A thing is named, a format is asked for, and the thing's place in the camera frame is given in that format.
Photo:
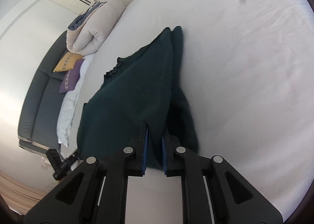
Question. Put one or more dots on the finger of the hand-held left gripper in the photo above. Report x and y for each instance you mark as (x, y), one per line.
(73, 159)
(54, 156)

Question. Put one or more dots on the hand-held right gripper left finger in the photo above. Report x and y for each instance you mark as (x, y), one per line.
(146, 150)

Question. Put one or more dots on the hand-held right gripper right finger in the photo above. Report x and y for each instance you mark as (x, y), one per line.
(163, 157)

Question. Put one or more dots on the dark green sweater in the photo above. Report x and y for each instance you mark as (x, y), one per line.
(127, 96)

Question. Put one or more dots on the white pillow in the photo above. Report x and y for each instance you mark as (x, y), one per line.
(66, 116)

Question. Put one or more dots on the grey padded headboard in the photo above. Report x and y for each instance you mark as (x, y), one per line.
(41, 106)

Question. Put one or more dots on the purple pillow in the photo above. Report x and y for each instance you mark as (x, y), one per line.
(71, 78)

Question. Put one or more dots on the yellow pillow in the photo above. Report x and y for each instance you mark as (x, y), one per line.
(67, 62)

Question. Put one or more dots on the white bed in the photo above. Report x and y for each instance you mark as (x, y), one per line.
(233, 67)

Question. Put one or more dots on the folded beige duvet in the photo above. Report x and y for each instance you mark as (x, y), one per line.
(98, 32)

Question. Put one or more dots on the grey-blue blanket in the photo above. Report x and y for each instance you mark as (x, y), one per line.
(78, 21)

